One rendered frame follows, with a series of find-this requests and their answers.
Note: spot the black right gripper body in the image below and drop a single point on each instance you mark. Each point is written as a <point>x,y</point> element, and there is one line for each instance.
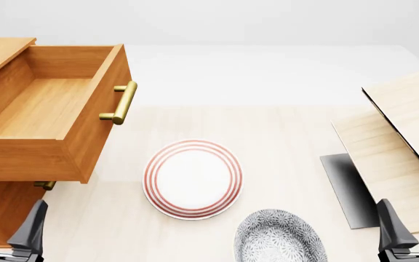
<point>413,257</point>

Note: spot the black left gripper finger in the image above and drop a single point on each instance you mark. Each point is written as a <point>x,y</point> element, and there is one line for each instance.
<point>29,232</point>

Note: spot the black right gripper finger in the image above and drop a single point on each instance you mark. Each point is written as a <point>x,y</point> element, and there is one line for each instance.
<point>395,232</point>

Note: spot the closed wooden drawer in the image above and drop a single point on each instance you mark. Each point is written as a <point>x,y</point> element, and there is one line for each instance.
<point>6,196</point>

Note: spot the open wooden drawer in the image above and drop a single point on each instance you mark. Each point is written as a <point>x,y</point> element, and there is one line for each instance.
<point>49,109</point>

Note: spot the pale wooden shelf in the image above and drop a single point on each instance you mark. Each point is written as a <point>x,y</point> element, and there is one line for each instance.
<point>387,152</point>

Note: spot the grey patterned bowl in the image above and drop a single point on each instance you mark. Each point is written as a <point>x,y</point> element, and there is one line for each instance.
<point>278,237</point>

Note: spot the white plate with red rings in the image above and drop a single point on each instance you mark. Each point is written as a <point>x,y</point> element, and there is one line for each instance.
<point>192,180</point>

